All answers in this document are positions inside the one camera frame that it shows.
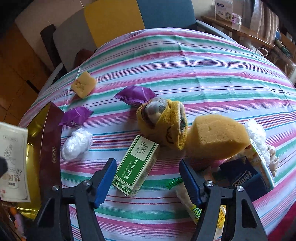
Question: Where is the small yellow sponge piece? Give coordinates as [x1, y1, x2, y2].
[71, 71, 96, 98]

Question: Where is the large yellow sponge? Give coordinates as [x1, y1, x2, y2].
[186, 114, 250, 161]

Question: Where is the white crumpled plastic bag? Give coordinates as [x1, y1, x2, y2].
[61, 128, 93, 161]

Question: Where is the white product box on table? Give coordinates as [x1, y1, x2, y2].
[215, 0, 233, 22]

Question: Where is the grey yellow blue chair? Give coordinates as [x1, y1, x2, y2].
[39, 0, 236, 75]

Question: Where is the dark red cushion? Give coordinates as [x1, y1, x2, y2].
[73, 49, 94, 68]

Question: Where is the blue Tempo tissue pack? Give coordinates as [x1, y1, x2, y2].
[212, 156, 274, 201]

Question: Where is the green white medicine box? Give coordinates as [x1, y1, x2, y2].
[112, 135, 159, 197]

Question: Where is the striped pink green bedsheet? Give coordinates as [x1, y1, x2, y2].
[20, 28, 295, 240]

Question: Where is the gold maroon gift box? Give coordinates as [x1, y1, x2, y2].
[17, 102, 64, 220]

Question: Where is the yellow rolled sock bundle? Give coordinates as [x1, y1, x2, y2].
[137, 96, 188, 151]

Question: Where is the wooden side table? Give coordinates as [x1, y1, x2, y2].
[201, 16, 295, 79]

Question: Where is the white paper box with print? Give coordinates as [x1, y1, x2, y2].
[1, 122, 31, 202]

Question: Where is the purple candy wrapper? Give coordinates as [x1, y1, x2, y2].
[59, 106, 93, 127]
[114, 85, 157, 107]

